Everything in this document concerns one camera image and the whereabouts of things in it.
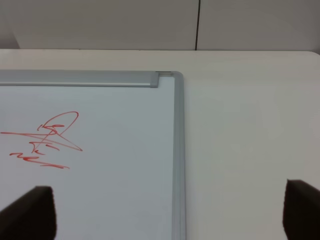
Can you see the white aluminium-framed whiteboard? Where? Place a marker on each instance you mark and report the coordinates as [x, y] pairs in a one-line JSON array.
[[110, 144]]

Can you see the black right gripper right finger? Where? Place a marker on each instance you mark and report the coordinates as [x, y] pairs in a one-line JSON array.
[[301, 211]]

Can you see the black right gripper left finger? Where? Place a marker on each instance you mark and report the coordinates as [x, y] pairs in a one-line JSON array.
[[30, 217]]

